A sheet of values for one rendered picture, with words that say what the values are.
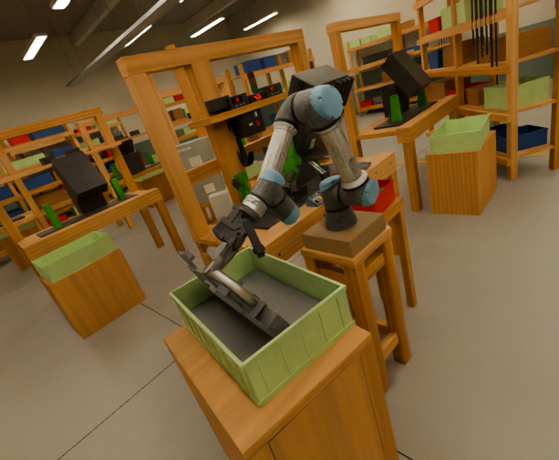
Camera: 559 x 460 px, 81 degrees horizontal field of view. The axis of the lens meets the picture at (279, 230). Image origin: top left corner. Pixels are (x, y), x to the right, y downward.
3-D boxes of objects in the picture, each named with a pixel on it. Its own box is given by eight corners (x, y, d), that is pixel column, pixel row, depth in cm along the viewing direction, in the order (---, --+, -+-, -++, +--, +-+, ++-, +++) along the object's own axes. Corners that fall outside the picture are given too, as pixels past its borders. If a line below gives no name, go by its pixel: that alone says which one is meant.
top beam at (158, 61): (305, 40, 257) (302, 27, 254) (129, 75, 168) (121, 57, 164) (296, 44, 264) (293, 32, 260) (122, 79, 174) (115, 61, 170)
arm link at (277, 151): (275, 90, 125) (234, 209, 117) (295, 84, 117) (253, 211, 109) (294, 108, 133) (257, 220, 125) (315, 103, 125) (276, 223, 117)
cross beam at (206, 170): (308, 130, 283) (306, 119, 280) (186, 188, 206) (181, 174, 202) (305, 130, 287) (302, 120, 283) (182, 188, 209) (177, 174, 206)
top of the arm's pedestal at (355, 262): (392, 234, 157) (391, 226, 155) (355, 268, 139) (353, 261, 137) (339, 226, 180) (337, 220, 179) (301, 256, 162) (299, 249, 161)
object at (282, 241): (397, 170, 257) (394, 151, 252) (271, 273, 168) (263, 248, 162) (380, 170, 267) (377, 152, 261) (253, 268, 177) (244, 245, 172)
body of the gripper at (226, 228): (215, 239, 102) (237, 209, 105) (238, 254, 100) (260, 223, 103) (210, 232, 95) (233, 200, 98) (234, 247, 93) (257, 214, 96)
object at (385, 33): (460, 99, 853) (453, 1, 767) (352, 118, 1078) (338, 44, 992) (465, 94, 886) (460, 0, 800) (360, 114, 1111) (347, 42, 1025)
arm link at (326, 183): (333, 198, 159) (326, 172, 153) (357, 199, 149) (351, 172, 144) (318, 209, 152) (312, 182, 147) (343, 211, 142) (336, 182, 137)
